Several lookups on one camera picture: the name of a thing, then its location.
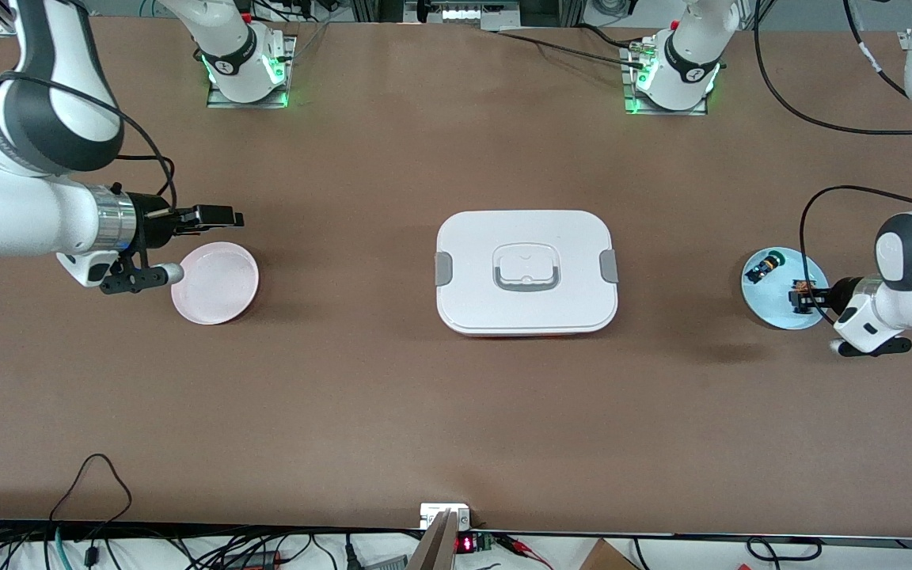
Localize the long black table cable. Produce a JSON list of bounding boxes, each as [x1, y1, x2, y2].
[[494, 22, 655, 72]]

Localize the grey slanted bar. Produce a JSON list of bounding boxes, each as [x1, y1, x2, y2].
[[407, 509, 458, 570]]

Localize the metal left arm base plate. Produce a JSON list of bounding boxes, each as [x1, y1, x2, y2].
[[621, 44, 710, 117]]

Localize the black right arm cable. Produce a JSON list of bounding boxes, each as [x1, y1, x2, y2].
[[0, 71, 178, 211]]

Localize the white power strip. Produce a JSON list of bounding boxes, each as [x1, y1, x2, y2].
[[440, 2, 522, 22]]

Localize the black oval coiled cable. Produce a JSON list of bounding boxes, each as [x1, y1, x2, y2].
[[745, 537, 823, 563]]

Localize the brown cardboard piece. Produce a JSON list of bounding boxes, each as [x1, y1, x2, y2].
[[579, 538, 640, 570]]

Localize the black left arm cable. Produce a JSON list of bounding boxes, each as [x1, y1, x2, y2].
[[753, 0, 912, 327]]

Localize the red clip leads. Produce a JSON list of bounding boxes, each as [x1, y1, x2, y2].
[[496, 534, 553, 569]]

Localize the white lunch box grey latches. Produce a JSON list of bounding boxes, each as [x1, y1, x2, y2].
[[435, 210, 620, 340]]

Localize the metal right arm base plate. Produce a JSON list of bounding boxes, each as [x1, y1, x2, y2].
[[205, 34, 298, 110]]

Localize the pale pink round plate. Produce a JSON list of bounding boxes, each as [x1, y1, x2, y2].
[[170, 241, 260, 326]]

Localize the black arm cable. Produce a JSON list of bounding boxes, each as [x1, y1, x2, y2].
[[753, 0, 912, 327], [0, 71, 178, 211]]

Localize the thin black looped cable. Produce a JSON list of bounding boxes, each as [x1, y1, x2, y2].
[[48, 454, 134, 547]]

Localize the light blue round plate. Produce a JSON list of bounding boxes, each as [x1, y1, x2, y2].
[[741, 247, 830, 330]]

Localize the small white mount block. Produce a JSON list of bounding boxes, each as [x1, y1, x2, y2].
[[420, 503, 473, 531]]

